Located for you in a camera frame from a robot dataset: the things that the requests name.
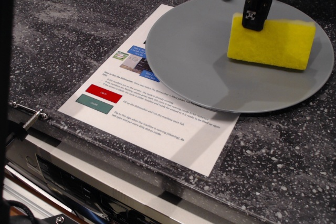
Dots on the yellow sponge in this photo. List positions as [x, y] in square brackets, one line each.
[282, 42]

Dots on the grey round plate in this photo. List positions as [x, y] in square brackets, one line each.
[186, 49]

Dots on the laminated dishwasher instruction sheet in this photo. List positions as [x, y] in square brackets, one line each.
[125, 99]

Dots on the metal clamp with spring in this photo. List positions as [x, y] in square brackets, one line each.
[20, 130]

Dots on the black bracket with screw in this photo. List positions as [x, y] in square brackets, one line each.
[59, 219]

